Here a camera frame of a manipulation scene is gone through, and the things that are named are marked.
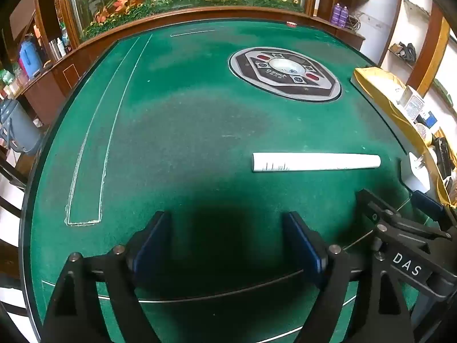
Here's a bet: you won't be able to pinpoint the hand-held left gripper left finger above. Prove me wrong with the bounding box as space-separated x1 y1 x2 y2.
42 211 172 343

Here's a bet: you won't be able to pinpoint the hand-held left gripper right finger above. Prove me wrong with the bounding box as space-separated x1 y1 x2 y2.
282 212 416 343

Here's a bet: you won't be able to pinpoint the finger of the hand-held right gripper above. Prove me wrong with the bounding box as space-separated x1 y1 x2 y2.
355 189 452 248
410 190 457 234

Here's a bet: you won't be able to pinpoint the yellow cardboard tray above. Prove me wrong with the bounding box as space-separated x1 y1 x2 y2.
351 66 457 208

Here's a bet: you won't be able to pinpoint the round table control panel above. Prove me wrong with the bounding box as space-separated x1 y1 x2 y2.
228 47 342 103

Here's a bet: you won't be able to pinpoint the black items on shelf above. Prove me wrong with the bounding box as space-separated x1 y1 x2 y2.
389 42 418 61

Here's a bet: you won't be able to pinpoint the grey plastic bucket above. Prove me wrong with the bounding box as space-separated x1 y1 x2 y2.
0 98 41 156

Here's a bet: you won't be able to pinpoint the green snack packets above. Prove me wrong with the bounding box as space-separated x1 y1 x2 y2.
0 69 17 91

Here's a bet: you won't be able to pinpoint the blue thermos jug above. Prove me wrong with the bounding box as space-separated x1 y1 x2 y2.
18 39 41 79

